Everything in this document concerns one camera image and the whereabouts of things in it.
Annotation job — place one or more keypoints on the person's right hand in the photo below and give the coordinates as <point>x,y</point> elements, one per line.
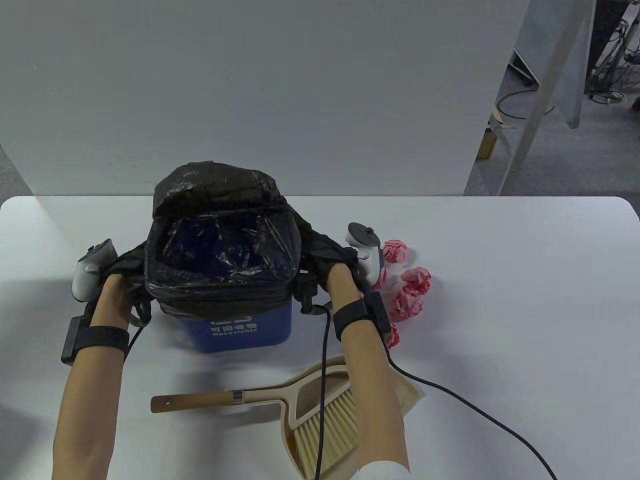
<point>325,250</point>

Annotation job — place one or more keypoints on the person's left hand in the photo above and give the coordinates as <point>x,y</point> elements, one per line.
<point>127,262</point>

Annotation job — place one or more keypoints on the blue recycling bin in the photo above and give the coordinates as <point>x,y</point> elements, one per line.
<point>275,325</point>

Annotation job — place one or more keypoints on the pile of pink paper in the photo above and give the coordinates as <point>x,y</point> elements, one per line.
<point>416,280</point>

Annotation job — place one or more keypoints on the black plastic trash bag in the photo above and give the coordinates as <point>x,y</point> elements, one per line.
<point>210,185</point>

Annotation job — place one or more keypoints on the beige plastic dustpan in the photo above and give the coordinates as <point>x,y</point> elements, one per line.
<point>310,395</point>

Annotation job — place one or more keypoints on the person's right forearm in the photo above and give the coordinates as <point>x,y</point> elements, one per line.
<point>370,390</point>

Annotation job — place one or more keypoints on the black and white right controller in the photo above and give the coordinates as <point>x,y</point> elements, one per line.
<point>362,235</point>

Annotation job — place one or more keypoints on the black and white controller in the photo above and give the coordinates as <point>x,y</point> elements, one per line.
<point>362,235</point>
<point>85,280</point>

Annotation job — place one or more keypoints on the black and white left controller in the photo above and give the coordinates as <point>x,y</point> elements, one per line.
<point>85,280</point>

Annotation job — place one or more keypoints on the black right wrist sensor box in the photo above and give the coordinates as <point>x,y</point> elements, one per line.
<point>380,317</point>

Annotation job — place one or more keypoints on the black wrist sensor box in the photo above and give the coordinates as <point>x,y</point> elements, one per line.
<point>380,317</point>
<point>75,340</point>

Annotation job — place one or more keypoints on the black left wrist sensor box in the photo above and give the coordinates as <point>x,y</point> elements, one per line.
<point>75,340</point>

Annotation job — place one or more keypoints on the white partition panel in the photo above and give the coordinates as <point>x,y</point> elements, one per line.
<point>250,100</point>

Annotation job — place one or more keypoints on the white table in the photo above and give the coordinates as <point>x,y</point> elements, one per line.
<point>500,250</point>

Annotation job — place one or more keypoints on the brown cardboard box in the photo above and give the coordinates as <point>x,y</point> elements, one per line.
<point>487,145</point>

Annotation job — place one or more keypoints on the grey leaning board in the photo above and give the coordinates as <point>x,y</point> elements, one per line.
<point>575,90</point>

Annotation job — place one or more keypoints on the grey metal frame post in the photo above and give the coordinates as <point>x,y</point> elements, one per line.
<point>535,115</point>

